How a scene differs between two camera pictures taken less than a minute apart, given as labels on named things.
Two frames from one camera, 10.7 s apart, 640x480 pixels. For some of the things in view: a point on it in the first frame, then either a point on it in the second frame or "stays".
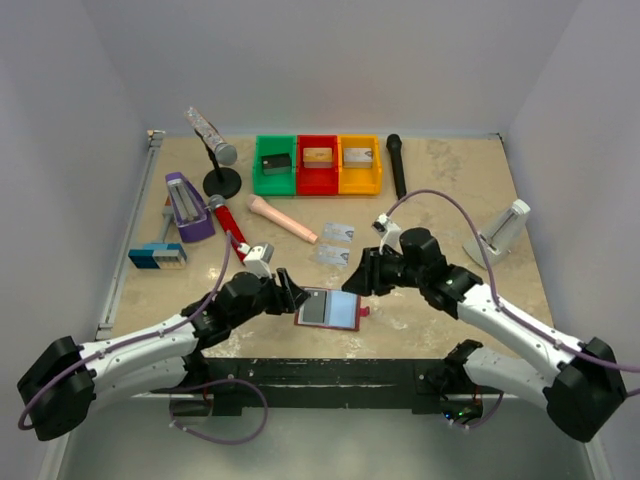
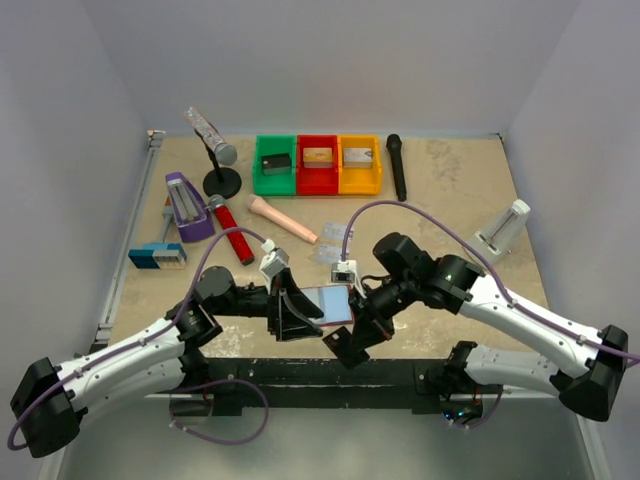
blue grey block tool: (159, 256) stays
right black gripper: (373, 273) → (364, 315)
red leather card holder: (330, 308) stays
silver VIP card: (332, 255) stays
